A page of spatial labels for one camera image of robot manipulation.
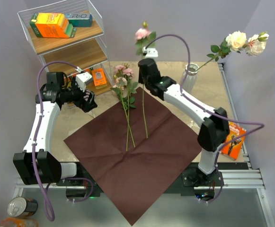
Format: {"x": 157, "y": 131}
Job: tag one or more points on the cream white flower stem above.
{"x": 238, "y": 42}

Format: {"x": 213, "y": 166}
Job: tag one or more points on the red wrapping paper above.
{"x": 100, "y": 146}

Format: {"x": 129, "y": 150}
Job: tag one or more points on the orange razor package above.
{"x": 232, "y": 149}

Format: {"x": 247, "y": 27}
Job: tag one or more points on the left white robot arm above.
{"x": 36, "y": 157}

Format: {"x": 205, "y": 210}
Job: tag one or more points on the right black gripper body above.
{"x": 142, "y": 79}

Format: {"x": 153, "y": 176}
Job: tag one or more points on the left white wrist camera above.
{"x": 83, "y": 79}

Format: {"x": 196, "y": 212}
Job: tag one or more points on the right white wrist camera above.
{"x": 149, "y": 52}

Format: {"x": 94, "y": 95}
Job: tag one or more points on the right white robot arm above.
{"x": 213, "y": 123}

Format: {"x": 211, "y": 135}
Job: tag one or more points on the teal box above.
{"x": 80, "y": 19}

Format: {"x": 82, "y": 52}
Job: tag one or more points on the metal tin can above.
{"x": 20, "y": 207}

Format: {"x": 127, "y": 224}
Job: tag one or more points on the white ribbed vase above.
{"x": 189, "y": 77}

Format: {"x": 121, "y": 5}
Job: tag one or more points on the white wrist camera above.
{"x": 83, "y": 79}
{"x": 149, "y": 52}

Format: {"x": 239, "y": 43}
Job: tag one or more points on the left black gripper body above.
{"x": 75, "y": 95}

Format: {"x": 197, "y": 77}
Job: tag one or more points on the pink flower bunch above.
{"x": 123, "y": 88}

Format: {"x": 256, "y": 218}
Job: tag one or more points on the orange blister pack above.
{"x": 99, "y": 78}

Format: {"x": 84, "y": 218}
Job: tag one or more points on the white wire wooden shelf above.
{"x": 86, "y": 50}

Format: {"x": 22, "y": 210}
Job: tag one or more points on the orange sponge pack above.
{"x": 51, "y": 25}

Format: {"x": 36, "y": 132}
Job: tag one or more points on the pink flower stem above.
{"x": 143, "y": 37}

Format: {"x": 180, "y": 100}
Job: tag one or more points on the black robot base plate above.
{"x": 190, "y": 182}

